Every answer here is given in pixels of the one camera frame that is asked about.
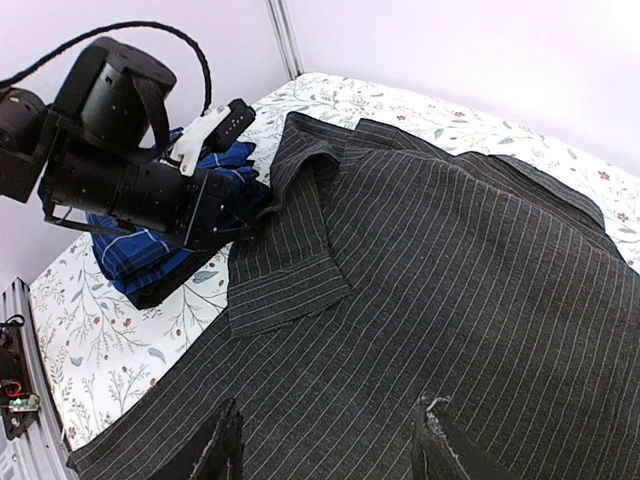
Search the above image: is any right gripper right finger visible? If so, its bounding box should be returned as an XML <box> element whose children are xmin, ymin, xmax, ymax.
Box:
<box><xmin>411</xmin><ymin>397</ymin><xmax>517</xmax><ymax>480</ymax></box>

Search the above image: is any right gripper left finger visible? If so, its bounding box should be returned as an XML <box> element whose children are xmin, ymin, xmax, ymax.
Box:
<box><xmin>192</xmin><ymin>398</ymin><xmax>244</xmax><ymax>480</ymax></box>

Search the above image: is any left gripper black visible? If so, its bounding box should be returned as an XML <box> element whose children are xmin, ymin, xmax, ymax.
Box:
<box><xmin>42</xmin><ymin>144</ymin><xmax>250</xmax><ymax>250</ymax></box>

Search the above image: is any black pinstriped long sleeve shirt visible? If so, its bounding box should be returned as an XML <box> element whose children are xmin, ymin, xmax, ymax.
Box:
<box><xmin>69</xmin><ymin>112</ymin><xmax>639</xmax><ymax>479</ymax></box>

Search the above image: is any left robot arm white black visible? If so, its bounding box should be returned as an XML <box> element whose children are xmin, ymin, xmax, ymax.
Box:
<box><xmin>1</xmin><ymin>37</ymin><xmax>257</xmax><ymax>251</ymax></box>

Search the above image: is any floral patterned tablecloth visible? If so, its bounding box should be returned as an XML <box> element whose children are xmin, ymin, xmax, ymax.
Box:
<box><xmin>30</xmin><ymin>73</ymin><xmax>639</xmax><ymax>450</ymax></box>

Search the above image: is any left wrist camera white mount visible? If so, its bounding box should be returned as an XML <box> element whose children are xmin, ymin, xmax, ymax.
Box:
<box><xmin>168</xmin><ymin>99</ymin><xmax>256</xmax><ymax>177</ymax></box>

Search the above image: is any aluminium front rail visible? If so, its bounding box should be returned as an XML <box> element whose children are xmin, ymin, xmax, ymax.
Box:
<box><xmin>1</xmin><ymin>278</ymin><xmax>75</xmax><ymax>479</ymax></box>

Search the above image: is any left aluminium frame post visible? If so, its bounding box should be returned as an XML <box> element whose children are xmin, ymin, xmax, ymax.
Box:
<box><xmin>266</xmin><ymin>0</ymin><xmax>304</xmax><ymax>80</ymax></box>

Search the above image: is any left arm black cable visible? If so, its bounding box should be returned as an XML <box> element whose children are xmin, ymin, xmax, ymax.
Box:
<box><xmin>0</xmin><ymin>20</ymin><xmax>214</xmax><ymax>119</ymax></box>

